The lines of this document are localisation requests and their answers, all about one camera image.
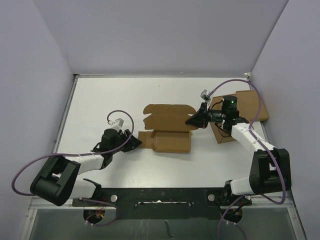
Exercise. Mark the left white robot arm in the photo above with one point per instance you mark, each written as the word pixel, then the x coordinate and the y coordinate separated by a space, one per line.
pixel 58 180

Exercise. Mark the brown cardboard box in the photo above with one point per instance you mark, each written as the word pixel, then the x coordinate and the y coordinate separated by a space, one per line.
pixel 166 130

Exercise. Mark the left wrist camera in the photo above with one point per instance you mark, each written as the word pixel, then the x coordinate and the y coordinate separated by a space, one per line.
pixel 117 124

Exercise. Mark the flat cardboard stack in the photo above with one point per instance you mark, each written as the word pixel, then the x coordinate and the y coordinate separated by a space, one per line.
pixel 247 104

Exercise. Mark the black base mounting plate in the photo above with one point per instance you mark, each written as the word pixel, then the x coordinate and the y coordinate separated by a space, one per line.
pixel 162 203

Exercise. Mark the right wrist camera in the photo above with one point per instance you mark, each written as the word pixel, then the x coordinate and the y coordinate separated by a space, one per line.
pixel 205 95

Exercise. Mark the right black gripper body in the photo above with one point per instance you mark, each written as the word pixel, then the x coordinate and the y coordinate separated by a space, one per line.
pixel 216 116

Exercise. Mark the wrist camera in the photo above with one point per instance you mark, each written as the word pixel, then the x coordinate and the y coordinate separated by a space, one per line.
pixel 117 124
pixel 205 95

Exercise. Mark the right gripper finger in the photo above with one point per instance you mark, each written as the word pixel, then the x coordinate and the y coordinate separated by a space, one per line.
pixel 198 120
pixel 202 111

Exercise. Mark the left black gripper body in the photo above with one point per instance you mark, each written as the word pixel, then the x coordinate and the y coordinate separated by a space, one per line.
pixel 121 139

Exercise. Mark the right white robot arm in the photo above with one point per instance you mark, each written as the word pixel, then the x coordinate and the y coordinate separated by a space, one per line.
pixel 270 166

